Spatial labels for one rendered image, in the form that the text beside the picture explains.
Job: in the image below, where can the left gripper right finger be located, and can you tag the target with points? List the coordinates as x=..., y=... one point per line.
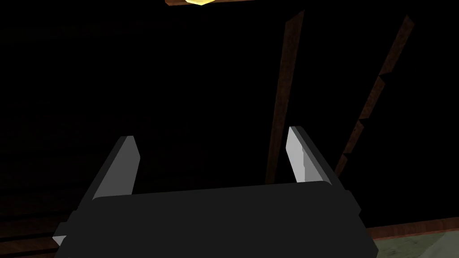
x=304, y=161

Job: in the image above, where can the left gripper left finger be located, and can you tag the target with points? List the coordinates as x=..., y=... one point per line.
x=120, y=168

